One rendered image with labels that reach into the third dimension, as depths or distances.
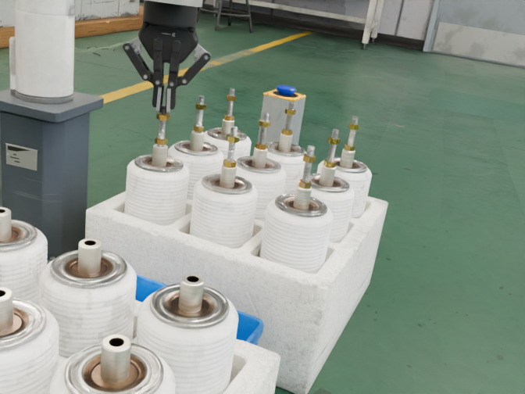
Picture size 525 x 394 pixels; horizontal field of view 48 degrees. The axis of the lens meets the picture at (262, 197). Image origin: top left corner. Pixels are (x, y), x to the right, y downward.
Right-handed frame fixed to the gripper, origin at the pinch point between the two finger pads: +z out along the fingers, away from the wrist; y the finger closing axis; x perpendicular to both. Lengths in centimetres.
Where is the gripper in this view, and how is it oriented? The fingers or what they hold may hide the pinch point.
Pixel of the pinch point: (164, 98)
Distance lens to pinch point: 91.2
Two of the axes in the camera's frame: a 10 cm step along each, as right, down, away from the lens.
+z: -1.3, 9.2, 3.7
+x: 0.5, 3.8, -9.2
